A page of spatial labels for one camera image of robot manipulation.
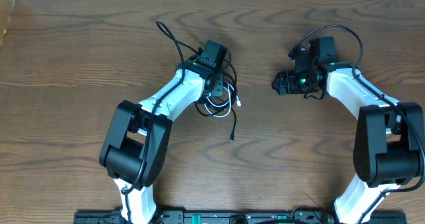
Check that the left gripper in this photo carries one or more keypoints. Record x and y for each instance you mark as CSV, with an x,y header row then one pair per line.
x,y
220,91

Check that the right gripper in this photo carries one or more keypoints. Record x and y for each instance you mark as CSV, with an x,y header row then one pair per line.
x,y
291,88

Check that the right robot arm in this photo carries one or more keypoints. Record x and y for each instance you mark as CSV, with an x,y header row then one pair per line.
x,y
388,153

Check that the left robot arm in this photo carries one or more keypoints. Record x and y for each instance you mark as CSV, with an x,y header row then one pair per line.
x,y
136,142

